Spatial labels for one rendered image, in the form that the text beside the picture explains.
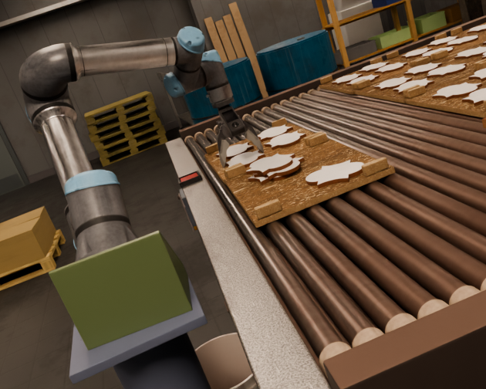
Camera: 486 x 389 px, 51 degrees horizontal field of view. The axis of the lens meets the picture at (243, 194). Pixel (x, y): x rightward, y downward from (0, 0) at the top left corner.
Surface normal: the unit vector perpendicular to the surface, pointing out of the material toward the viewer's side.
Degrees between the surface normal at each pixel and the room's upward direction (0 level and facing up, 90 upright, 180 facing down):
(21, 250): 90
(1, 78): 90
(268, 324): 0
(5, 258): 90
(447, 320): 0
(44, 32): 90
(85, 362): 0
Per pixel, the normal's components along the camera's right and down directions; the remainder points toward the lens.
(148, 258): 0.16, 0.28
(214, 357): 0.34, 0.15
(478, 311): -0.32, -0.89
